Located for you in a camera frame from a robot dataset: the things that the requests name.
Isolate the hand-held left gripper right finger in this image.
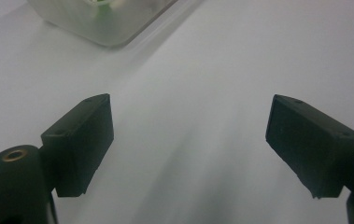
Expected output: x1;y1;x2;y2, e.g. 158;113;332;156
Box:
264;93;354;200

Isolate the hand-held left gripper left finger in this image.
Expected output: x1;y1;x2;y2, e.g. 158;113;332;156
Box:
39;92;115;199

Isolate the clear plastic container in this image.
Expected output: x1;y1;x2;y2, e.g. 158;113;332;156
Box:
26;0;178;49

